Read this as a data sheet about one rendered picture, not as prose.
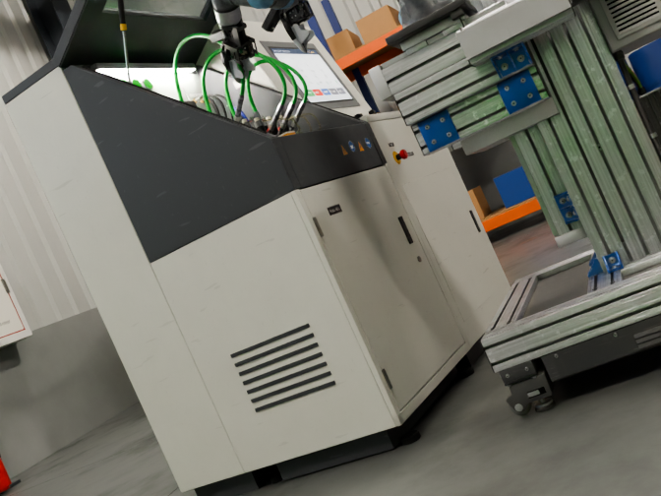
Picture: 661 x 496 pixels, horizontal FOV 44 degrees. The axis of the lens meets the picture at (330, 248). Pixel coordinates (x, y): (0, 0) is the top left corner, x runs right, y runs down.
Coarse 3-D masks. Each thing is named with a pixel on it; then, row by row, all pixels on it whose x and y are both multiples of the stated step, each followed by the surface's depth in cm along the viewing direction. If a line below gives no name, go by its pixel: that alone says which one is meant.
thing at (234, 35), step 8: (240, 24) 235; (232, 32) 235; (240, 32) 236; (224, 40) 240; (232, 40) 239; (240, 40) 235; (248, 40) 238; (224, 48) 241; (232, 48) 237; (240, 48) 239; (248, 48) 239; (256, 48) 241; (232, 56) 242; (240, 56) 239; (248, 56) 241; (240, 64) 239
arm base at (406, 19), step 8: (400, 0) 214; (408, 0) 212; (416, 0) 210; (424, 0) 209; (432, 0) 209; (440, 0) 211; (448, 0) 211; (400, 8) 215; (408, 8) 212; (416, 8) 210; (424, 8) 209; (432, 8) 209; (440, 8) 209; (408, 16) 214; (416, 16) 210; (424, 16) 209; (408, 24) 212
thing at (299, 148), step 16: (336, 128) 263; (352, 128) 273; (288, 144) 232; (304, 144) 240; (320, 144) 249; (336, 144) 259; (304, 160) 236; (320, 160) 245; (336, 160) 254; (352, 160) 264; (368, 160) 274; (304, 176) 233; (320, 176) 241; (336, 176) 250
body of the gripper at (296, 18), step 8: (296, 0) 251; (304, 0) 255; (288, 8) 253; (296, 8) 253; (304, 8) 255; (280, 16) 254; (288, 16) 254; (296, 16) 253; (304, 16) 254; (312, 16) 257
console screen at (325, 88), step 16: (272, 48) 319; (288, 48) 331; (288, 64) 321; (304, 64) 333; (320, 64) 346; (288, 80) 312; (320, 80) 335; (336, 80) 349; (320, 96) 324; (336, 96) 337; (352, 96) 351
